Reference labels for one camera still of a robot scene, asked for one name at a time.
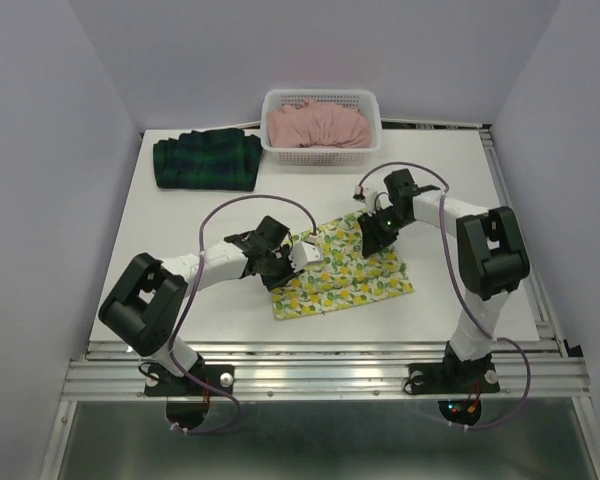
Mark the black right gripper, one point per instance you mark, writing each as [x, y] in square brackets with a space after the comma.
[373, 239]

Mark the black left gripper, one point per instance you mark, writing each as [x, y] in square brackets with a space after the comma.
[288, 274]

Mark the lemon print skirt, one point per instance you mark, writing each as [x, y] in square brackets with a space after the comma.
[345, 279]

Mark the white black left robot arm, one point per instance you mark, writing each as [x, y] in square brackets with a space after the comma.
[143, 305]

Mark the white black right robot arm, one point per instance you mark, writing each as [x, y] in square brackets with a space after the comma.
[486, 260]

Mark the green plaid folded skirt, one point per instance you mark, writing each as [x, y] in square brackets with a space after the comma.
[223, 160]

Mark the pink skirt in basket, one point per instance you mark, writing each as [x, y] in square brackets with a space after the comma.
[316, 124]

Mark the white plastic basket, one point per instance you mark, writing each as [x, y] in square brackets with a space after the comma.
[363, 101]

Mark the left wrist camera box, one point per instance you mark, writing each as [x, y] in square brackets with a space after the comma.
[304, 254]

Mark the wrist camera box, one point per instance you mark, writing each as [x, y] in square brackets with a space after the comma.
[367, 196]
[304, 254]

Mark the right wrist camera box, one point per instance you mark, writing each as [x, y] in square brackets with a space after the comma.
[367, 196]

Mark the aluminium frame rail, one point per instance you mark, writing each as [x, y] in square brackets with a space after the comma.
[484, 130]

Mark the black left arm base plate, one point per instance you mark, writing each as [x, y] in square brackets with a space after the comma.
[188, 404]

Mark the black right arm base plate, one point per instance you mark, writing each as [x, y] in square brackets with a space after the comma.
[459, 386]

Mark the front aluminium rail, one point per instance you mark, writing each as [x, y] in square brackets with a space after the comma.
[311, 371]

